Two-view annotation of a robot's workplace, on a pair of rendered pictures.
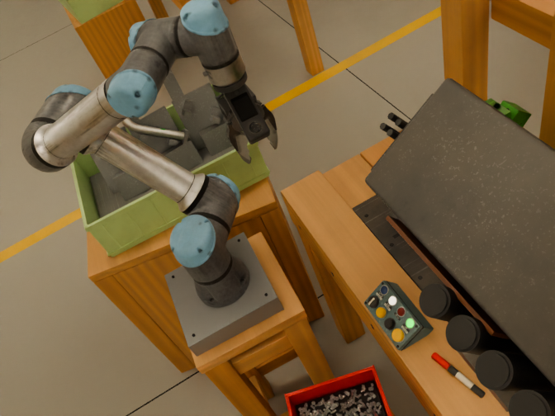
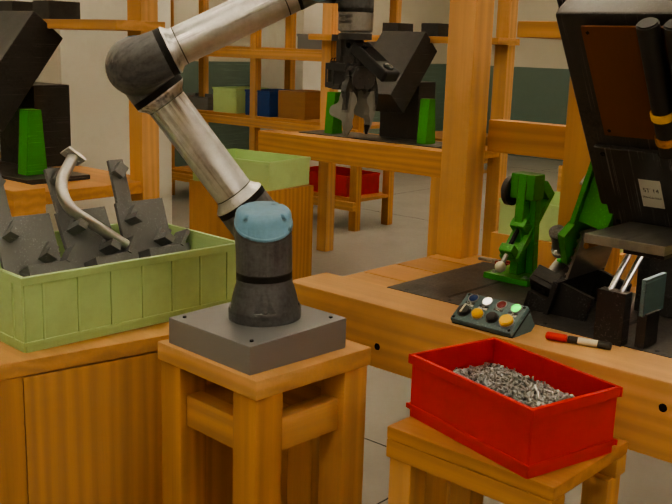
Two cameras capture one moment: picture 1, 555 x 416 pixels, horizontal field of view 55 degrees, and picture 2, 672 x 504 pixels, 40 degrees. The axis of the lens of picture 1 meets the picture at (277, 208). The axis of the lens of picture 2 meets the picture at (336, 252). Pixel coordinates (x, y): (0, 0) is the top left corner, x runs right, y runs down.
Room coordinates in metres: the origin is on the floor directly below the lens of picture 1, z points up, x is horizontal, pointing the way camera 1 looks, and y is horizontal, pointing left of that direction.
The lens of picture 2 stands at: (-0.63, 1.29, 1.47)
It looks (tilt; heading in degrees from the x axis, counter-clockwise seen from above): 12 degrees down; 321
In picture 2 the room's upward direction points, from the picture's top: 2 degrees clockwise
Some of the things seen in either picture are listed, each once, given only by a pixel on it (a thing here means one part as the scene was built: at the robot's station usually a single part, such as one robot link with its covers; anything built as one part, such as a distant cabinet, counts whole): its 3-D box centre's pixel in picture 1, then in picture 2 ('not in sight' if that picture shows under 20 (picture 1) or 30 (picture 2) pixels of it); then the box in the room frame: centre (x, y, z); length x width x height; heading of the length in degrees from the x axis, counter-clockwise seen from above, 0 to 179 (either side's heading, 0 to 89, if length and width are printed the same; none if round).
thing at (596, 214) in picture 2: not in sight; (607, 195); (0.54, -0.41, 1.17); 0.13 x 0.12 x 0.20; 9
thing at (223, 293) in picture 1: (216, 273); (264, 293); (0.91, 0.22, 0.96); 0.15 x 0.15 x 0.10
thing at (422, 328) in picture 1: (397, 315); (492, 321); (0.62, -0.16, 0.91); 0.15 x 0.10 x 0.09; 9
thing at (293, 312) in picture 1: (233, 298); (264, 353); (0.91, 0.22, 0.83); 0.32 x 0.32 x 0.04; 6
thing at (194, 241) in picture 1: (200, 246); (263, 237); (0.92, 0.22, 1.08); 0.13 x 0.12 x 0.14; 149
